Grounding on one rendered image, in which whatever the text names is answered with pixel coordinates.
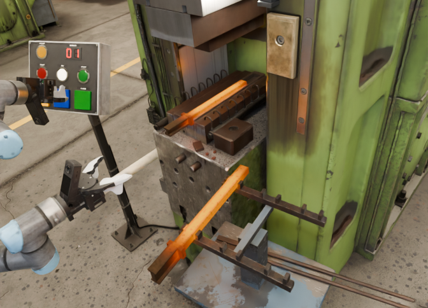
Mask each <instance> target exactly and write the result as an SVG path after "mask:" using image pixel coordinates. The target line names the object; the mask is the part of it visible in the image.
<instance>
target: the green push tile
mask: <svg viewBox="0 0 428 308"><path fill-rule="evenodd" d="M91 102H92V91H83V90H75V109H83V110H91Z"/></svg>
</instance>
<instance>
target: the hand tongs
mask: <svg viewBox="0 0 428 308"><path fill-rule="evenodd" d="M215 242H217V243H219V244H222V243H223V242H226V243H227V248H229V249H231V250H233V251H234V249H235V248H236V246H237V245H238V241H237V240H234V239H230V238H228V237H224V236H222V235H218V237H217V239H216V240H215ZM267 255H268V256H272V257H275V258H278V259H281V260H285V261H287V262H290V263H294V264H296V265H300V266H302V267H306V268H308V269H311V270H315V271H318V272H321V273H324V274H327V275H330V276H333V277H337V278H339V279H342V280H345V281H348V282H351V283H355V284H358V285H361V286H364V287H367V288H370V289H372V290H376V291H379V292H382V293H385V294H388V295H391V296H393V297H397V298H401V299H403V300H407V301H409V302H413V303H415V301H416V300H415V299H414V298H411V297H407V296H405V295H402V294H399V293H395V292H393V291H389V290H386V289H383V288H380V287H377V286H374V285H371V284H367V283H364V282H362V281H358V280H356V279H352V278H349V277H346V276H342V275H340V274H337V273H334V272H331V271H328V270H324V269H321V268H318V267H315V266H312V265H309V264H306V263H303V262H299V261H297V260H293V259H291V258H287V257H284V256H281V255H277V254H274V253H271V252H267ZM267 262H268V263H270V264H271V265H274V266H277V267H280V268H283V269H286V270H289V271H291V272H295V273H297V274H300V275H303V276H306V277H310V278H312V279H315V280H317V281H321V282H323V283H327V284H330V285H333V286H336V287H338V288H342V289H344V290H347V291H351V292H353V293H356V294H359V295H362V296H365V297H368V298H372V299H374V300H377V301H380V302H383V303H385V304H389V305H392V306H394V307H398V308H412V307H408V306H406V305H403V304H399V303H397V302H393V301H391V300H387V299H385V298H382V297H378V296H376V295H372V294H370V293H366V292H364V291H360V290H357V289H355V288H351V287H349V286H345V285H343V284H339V283H336V282H334V281H330V280H328V279H324V278H322V277H318V276H315V275H313V274H309V273H307V272H303V271H301V270H297V269H295V268H292V267H289V266H286V265H283V264H280V263H277V262H274V261H271V260H268V259H267Z"/></svg>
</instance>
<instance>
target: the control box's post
mask: <svg viewBox="0 0 428 308"><path fill-rule="evenodd" d="M87 116H88V118H89V121H90V124H91V126H92V128H93V131H94V134H95V136H96V139H97V142H98V145H99V147H100V150H101V153H102V155H103V156H104V161H105V164H106V166H107V169H109V170H110V171H111V170H113V169H114V168H116V165H115V163H114V160H113V157H112V154H111V151H110V147H109V145H108V142H107V140H106V136H105V134H104V130H103V127H102V125H101V121H100V118H99V115H87ZM109 174H110V177H111V178H112V177H114V176H115V175H116V174H118V171H117V169H116V170H114V171H113V172H109ZM117 197H118V200H119V202H120V205H121V206H123V207H125V206H126V205H128V201H127V197H126V195H125V192H124V188H123V192H122V193H121V194H119V195H117ZM122 210H123V213H124V216H125V219H126V221H127V224H128V225H129V226H130V228H131V231H132V234H133V235H134V234H135V233H134V230H133V228H132V226H133V225H134V226H135V227H136V224H135V221H134V218H133V216H132V212H131V208H130V207H129V205H128V206H127V207H126V208H122ZM136 228H137V227H136Z"/></svg>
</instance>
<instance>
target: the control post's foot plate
mask: <svg viewBox="0 0 428 308"><path fill-rule="evenodd" d="M134 215H135V218H136V221H137V223H138V226H139V227H142V226H145V225H149V223H148V222H146V221H145V220H144V219H143V218H141V217H140V216H138V215H136V213H134ZM136 227H137V226H136ZM136 227H135V226H134V225H133V226H132V228H133V230H134V233H135V234H134V235H133V234H132V231H131V228H130V226H129V225H128V224H127V222H126V223H125V224H123V225H122V226H121V227H120V228H118V229H117V230H115V231H114V232H113V233H112V234H111V236H112V237H113V238H114V239H115V240H116V241H118V242H119V244H120V245H122V246H123V247H125V248H126V249H127V250H129V251H130V252H133V251H134V250H135V249H136V248H138V247H139V246H140V245H142V244H144V243H145V242H146V241H147V240H148V239H149V238H151V236H153V235H154V234H155V233H156V232H157V231H158V229H157V228H155V227H153V226H148V227H143V228H138V227H137V228H136Z"/></svg>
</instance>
